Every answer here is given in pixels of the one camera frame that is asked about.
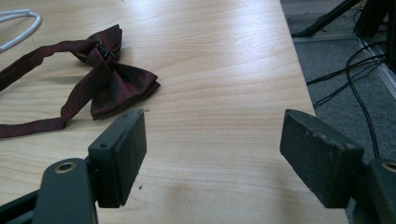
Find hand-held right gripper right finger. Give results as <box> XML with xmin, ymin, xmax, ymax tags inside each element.
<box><xmin>279</xmin><ymin>108</ymin><xmax>365</xmax><ymax>209</ymax></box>

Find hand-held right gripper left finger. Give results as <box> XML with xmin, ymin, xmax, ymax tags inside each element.
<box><xmin>87</xmin><ymin>108</ymin><xmax>148</xmax><ymax>209</ymax></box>

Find dark red bow tie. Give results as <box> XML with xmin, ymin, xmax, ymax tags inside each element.
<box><xmin>0</xmin><ymin>23</ymin><xmax>162</xmax><ymax>139</ymax></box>

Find black stand leg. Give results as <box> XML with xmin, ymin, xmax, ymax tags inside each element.
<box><xmin>290</xmin><ymin>0</ymin><xmax>362</xmax><ymax>38</ymax></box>

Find white plastic hanger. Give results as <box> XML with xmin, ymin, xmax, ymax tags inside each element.
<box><xmin>0</xmin><ymin>8</ymin><xmax>43</xmax><ymax>53</ymax></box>

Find black cable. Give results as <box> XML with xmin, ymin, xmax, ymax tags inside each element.
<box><xmin>305</xmin><ymin>54</ymin><xmax>387</xmax><ymax>86</ymax></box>
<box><xmin>345</xmin><ymin>40</ymin><xmax>388</xmax><ymax>159</ymax></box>

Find black floor cables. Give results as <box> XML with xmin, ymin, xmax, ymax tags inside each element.
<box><xmin>292</xmin><ymin>31</ymin><xmax>396</xmax><ymax>101</ymax></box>

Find black metal frame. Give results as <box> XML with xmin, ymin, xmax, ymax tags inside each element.
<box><xmin>353</xmin><ymin>0</ymin><xmax>396</xmax><ymax>75</ymax></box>

